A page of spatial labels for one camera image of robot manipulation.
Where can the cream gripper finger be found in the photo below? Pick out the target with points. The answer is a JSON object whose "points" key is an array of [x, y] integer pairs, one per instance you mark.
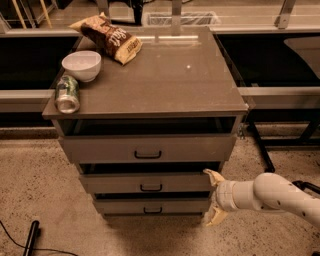
{"points": [[215, 215], [215, 177]]}

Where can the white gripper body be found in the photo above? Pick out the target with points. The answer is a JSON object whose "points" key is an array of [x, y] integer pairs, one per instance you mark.
{"points": [[224, 196]]}

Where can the grey bottom drawer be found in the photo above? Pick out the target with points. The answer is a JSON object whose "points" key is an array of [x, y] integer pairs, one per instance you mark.
{"points": [[152, 203]]}

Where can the grey drawer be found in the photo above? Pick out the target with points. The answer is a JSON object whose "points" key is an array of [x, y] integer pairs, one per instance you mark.
{"points": [[103, 141], [152, 203], [147, 177]]}

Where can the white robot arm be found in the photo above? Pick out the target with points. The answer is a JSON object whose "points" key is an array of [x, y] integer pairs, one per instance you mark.
{"points": [[268, 192]]}

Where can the grey top drawer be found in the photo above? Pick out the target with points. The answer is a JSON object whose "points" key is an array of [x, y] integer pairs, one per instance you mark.
{"points": [[103, 141]]}

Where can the grey drawer cabinet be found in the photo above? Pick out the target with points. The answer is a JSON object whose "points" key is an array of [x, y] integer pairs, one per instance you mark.
{"points": [[171, 77]]}

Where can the grey middle drawer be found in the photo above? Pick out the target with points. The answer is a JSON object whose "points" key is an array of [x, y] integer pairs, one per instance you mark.
{"points": [[147, 177]]}

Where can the black caster leg right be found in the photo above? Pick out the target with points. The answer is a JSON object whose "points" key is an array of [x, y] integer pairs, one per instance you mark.
{"points": [[307, 185]]}

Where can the brown chip bag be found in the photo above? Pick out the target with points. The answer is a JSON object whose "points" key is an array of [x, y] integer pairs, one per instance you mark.
{"points": [[117, 43]]}

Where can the green soda can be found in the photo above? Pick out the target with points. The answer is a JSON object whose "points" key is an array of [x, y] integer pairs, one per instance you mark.
{"points": [[67, 95]]}

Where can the white bowl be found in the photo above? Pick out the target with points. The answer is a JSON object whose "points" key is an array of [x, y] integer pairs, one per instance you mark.
{"points": [[83, 65]]}

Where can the black stand leg left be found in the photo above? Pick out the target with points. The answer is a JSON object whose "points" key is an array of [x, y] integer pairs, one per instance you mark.
{"points": [[31, 239]]}

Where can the black table leg frame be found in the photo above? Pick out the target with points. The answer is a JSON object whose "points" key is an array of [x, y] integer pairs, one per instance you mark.
{"points": [[304, 140]]}

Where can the wire mesh basket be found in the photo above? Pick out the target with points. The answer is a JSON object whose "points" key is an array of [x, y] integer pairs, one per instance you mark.
{"points": [[201, 18]]}

